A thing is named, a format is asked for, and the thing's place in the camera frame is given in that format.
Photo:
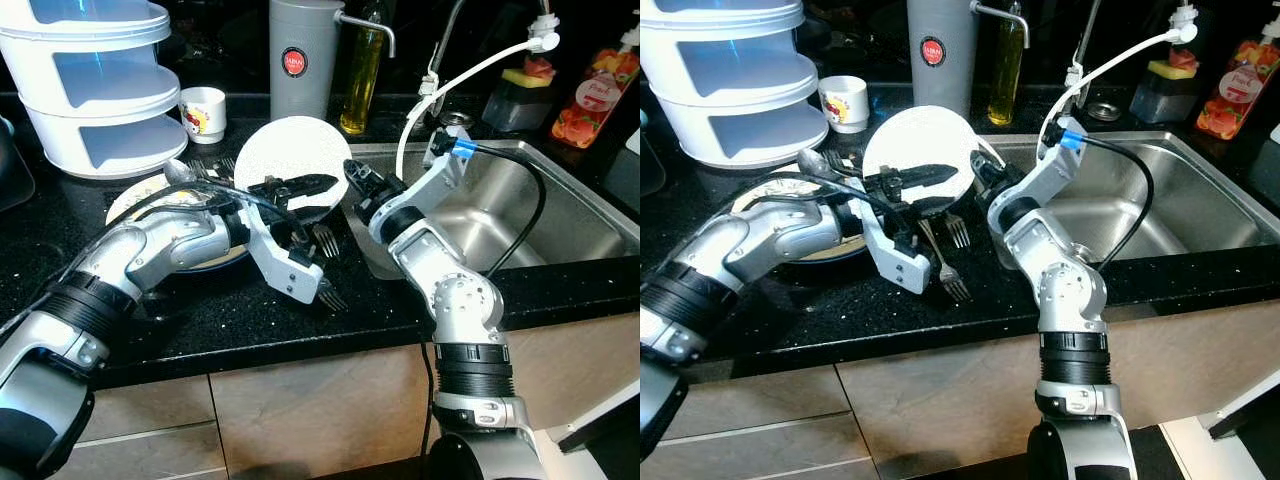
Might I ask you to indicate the red scrubber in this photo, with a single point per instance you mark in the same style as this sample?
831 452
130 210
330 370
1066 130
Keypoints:
1183 58
540 68

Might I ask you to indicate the yellow oil bottle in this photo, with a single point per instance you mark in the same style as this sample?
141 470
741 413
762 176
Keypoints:
1005 90
358 100

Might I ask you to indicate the yellow sponge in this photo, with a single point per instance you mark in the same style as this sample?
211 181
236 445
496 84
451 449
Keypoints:
520 77
1165 69

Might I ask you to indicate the white mug with red print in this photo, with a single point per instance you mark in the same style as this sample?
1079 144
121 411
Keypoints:
845 95
205 100

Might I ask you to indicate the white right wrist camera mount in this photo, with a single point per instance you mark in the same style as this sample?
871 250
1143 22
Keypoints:
435 185
1050 175

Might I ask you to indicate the plain white plate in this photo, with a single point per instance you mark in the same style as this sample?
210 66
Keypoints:
920 135
290 145

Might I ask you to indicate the metal drain strainer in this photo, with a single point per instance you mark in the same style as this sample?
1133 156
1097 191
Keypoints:
458 118
1105 112

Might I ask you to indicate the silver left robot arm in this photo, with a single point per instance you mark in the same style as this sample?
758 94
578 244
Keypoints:
150 245
760 240

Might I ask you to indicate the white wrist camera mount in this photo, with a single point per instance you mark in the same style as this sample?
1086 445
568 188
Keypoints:
1050 175
290 270
905 270
435 185

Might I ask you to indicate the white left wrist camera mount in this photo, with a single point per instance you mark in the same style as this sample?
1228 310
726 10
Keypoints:
290 270
905 270

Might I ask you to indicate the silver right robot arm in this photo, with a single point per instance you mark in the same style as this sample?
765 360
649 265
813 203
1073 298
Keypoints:
460 300
1075 290

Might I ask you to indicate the floral patterned plate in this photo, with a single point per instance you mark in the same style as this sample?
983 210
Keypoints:
130 200
765 190

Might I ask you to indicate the stainless steel sink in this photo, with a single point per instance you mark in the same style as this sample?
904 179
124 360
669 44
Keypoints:
560 220
1200 200

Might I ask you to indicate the metal sink faucet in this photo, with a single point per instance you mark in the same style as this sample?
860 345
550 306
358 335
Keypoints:
446 40
1085 40

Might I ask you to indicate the white tiered plastic container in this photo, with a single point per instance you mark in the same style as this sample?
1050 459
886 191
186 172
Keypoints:
700 140
60 150

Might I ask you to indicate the red dish soap bottle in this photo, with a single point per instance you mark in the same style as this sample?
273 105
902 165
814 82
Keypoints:
1235 100
590 110

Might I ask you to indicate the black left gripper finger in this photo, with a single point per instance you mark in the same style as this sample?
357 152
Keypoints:
935 175
312 184

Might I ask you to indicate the tall grey jug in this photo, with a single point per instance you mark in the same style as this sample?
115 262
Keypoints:
940 85
300 90

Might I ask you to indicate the black sponge holder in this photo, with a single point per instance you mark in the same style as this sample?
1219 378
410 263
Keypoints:
1165 100
515 110

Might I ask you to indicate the beige cabinet panel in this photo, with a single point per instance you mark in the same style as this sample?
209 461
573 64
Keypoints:
1190 350
750 400
580 370
150 405
940 400
320 410

